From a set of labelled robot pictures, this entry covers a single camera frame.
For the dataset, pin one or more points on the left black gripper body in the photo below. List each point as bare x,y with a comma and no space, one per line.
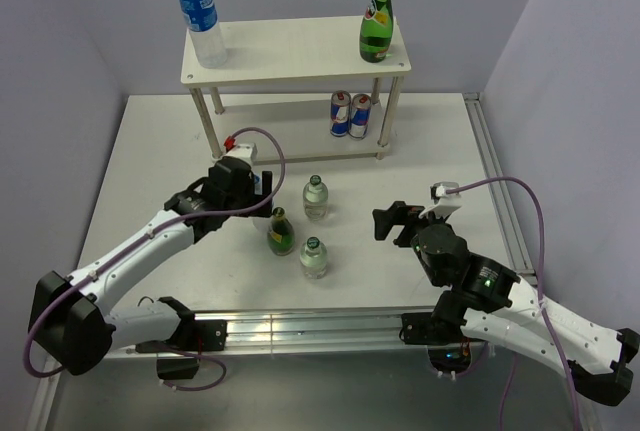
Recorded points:
246,199

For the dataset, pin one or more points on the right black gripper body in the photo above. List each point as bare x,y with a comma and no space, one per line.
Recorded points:
437,278

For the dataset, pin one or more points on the green bottle gold neck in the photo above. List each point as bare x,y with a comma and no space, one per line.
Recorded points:
281,234

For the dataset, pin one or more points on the pocari sweat bottle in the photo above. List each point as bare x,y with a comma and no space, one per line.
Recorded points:
203,25
262,224

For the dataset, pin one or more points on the green glass bottle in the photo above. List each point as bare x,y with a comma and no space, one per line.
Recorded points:
376,31

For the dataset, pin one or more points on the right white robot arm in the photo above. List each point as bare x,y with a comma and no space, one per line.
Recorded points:
484,300

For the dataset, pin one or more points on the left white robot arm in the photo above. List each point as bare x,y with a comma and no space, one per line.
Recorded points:
71,316

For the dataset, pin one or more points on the beige two-tier shelf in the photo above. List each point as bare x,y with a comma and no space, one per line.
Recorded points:
289,51

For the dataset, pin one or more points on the rear clear glass bottle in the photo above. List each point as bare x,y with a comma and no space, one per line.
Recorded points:
315,198

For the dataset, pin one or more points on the clear glass bottle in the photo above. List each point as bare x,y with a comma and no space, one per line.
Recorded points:
315,198
313,257

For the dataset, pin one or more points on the front clear glass bottle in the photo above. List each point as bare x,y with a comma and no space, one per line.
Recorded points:
313,257

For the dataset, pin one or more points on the left red bull can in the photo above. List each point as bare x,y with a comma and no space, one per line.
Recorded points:
339,113

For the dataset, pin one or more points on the red bull can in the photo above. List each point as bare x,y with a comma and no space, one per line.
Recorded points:
359,116
339,113

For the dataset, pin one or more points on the right red bull can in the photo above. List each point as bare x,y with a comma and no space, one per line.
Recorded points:
359,116

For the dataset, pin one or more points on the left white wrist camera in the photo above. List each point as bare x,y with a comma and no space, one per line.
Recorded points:
246,152

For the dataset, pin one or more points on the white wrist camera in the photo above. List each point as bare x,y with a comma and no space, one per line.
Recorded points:
246,152
444,203

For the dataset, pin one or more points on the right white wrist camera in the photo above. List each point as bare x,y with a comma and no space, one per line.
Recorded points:
444,203

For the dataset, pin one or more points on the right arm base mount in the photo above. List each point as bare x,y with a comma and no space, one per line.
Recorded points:
449,350

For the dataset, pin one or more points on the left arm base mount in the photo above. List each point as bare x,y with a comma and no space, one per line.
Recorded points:
204,336

